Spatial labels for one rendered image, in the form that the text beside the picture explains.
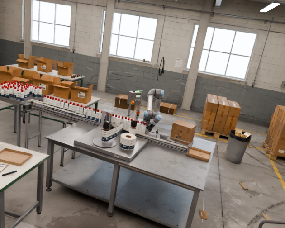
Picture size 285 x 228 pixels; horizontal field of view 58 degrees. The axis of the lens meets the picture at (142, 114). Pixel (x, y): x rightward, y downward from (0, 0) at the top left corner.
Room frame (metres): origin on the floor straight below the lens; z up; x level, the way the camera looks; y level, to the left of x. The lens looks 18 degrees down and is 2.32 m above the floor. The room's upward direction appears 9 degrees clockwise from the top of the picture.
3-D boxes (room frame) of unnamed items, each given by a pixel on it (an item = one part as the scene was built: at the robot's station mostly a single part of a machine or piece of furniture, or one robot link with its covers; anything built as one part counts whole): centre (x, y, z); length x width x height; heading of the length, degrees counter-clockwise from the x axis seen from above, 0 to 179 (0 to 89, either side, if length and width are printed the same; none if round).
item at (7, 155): (2.46, 1.33, 0.82); 0.34 x 0.24 x 0.03; 84
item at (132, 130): (3.28, 0.09, 1.03); 0.09 x 0.09 x 0.30
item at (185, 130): (3.65, -0.65, 0.99); 0.30 x 0.24 x 0.27; 64
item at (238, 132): (5.16, -2.18, 0.50); 0.42 x 0.41 x 0.28; 78
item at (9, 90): (4.43, 2.40, 0.98); 0.57 x 0.46 x 0.21; 162
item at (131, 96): (3.68, 0.16, 1.38); 0.17 x 0.10 x 0.19; 127
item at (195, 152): (3.26, -0.87, 0.85); 0.30 x 0.26 x 0.04; 72
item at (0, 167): (2.14, 1.36, 0.81); 0.38 x 0.36 x 0.02; 78
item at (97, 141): (3.05, 0.43, 0.89); 0.31 x 0.31 x 0.01
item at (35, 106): (4.00, 1.42, 0.47); 1.17 x 0.38 x 0.94; 72
